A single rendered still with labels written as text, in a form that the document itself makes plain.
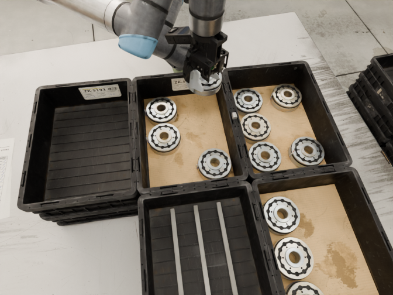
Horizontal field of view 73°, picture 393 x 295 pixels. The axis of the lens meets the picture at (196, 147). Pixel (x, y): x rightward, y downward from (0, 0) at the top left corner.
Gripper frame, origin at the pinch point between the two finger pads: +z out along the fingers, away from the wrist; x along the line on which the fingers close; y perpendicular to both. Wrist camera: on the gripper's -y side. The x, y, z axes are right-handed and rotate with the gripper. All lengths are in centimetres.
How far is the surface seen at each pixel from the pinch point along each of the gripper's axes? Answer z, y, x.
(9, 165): 29, -39, -57
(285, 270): 13, 51, -20
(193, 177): 16.4, 15.8, -17.2
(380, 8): 98, 4, 253
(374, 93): 51, 43, 95
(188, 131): 16.4, 3.0, -6.7
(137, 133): 7.8, -3.7, -21.3
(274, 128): 16.2, 23.2, 14.7
